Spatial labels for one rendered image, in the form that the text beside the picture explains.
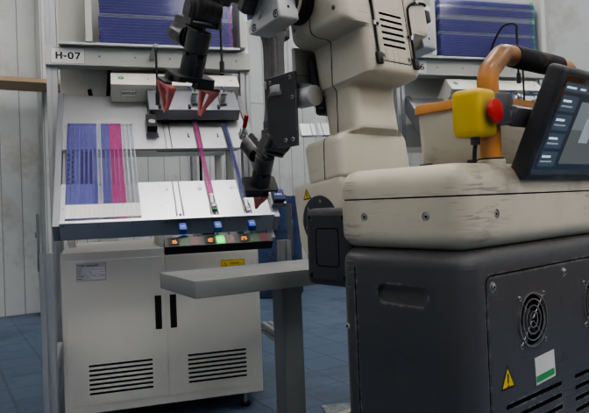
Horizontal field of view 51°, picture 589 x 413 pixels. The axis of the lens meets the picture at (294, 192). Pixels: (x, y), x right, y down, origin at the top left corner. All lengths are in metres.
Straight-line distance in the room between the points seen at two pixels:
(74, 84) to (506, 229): 2.01
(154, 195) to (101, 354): 0.61
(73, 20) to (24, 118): 2.52
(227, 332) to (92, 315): 0.48
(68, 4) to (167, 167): 2.85
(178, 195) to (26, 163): 3.14
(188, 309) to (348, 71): 1.29
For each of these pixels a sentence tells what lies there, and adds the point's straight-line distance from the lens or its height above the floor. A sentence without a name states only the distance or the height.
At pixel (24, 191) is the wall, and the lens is 5.10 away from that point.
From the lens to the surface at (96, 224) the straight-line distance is 1.94.
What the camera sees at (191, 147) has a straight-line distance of 2.26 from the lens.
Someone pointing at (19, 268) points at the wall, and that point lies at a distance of 5.11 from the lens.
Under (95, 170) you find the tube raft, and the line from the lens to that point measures 2.13.
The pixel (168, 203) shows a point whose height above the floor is 0.78.
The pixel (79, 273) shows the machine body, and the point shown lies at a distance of 2.27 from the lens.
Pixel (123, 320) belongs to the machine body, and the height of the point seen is 0.37.
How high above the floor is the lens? 0.77
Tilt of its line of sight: 1 degrees up
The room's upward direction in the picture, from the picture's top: 2 degrees counter-clockwise
